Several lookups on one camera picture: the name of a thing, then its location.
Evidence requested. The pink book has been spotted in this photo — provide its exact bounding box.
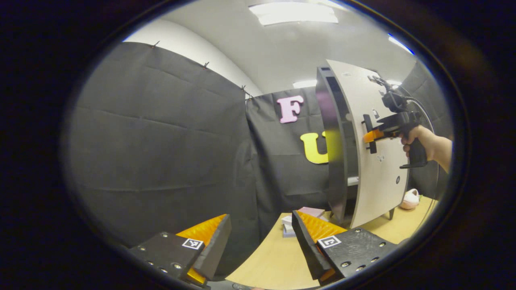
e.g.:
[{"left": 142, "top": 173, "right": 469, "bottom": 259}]
[{"left": 297, "top": 207, "right": 325, "bottom": 220}]

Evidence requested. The black cable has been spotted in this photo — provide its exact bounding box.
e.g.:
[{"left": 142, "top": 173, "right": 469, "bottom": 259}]
[{"left": 405, "top": 97, "right": 441, "bottom": 230}]

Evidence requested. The large ceiling light panel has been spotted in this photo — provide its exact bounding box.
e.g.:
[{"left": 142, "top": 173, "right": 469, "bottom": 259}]
[{"left": 249, "top": 2, "right": 339, "bottom": 26}]

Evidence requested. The black backdrop cloth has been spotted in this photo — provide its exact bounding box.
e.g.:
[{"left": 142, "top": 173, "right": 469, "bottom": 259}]
[{"left": 67, "top": 40, "right": 454, "bottom": 278}]

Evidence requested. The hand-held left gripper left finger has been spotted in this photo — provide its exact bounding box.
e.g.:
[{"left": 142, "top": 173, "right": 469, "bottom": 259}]
[{"left": 129, "top": 214, "right": 232, "bottom": 287}]

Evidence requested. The black door handle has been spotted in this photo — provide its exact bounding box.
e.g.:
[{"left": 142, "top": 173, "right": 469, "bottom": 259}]
[{"left": 362, "top": 114, "right": 378, "bottom": 154}]

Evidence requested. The pink plush slipper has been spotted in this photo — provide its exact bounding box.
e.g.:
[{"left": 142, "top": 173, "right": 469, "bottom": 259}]
[{"left": 399, "top": 188, "right": 420, "bottom": 210}]

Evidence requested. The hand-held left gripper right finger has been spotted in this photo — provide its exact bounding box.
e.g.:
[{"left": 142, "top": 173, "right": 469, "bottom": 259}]
[{"left": 291, "top": 210, "right": 399, "bottom": 286}]

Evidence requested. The white cabinet door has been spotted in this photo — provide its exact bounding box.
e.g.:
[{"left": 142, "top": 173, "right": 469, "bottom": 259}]
[{"left": 326, "top": 60, "right": 410, "bottom": 229}]

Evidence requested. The dark grey cabinet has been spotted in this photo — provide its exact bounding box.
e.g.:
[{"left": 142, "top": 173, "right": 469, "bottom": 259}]
[{"left": 316, "top": 66, "right": 396, "bottom": 226}]

